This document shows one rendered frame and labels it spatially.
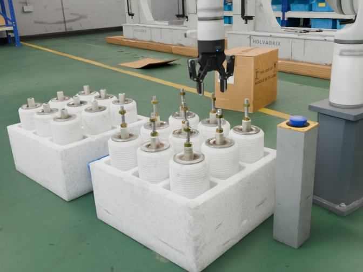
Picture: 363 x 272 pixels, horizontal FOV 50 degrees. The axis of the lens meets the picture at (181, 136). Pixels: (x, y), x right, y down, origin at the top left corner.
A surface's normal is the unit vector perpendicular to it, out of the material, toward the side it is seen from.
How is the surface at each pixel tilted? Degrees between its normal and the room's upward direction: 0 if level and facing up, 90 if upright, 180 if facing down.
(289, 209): 90
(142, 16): 90
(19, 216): 0
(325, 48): 90
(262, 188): 90
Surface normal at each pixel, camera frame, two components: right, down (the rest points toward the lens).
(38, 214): -0.05, -0.94
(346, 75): -0.51, 0.32
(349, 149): -0.18, 0.35
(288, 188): -0.69, 0.29
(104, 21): 0.57, 0.26
